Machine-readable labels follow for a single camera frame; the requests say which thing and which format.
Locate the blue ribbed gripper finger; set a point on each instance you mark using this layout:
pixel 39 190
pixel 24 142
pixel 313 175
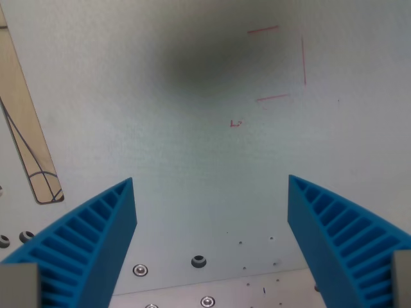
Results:
pixel 96 244
pixel 324 231

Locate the silver socket head screw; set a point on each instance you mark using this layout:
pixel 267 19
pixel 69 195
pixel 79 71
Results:
pixel 207 302
pixel 151 306
pixel 140 269

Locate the wooden board with dark lines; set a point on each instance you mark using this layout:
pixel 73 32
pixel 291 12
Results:
pixel 22 122

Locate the light aluminium base plate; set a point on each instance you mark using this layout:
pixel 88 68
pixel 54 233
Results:
pixel 250 290

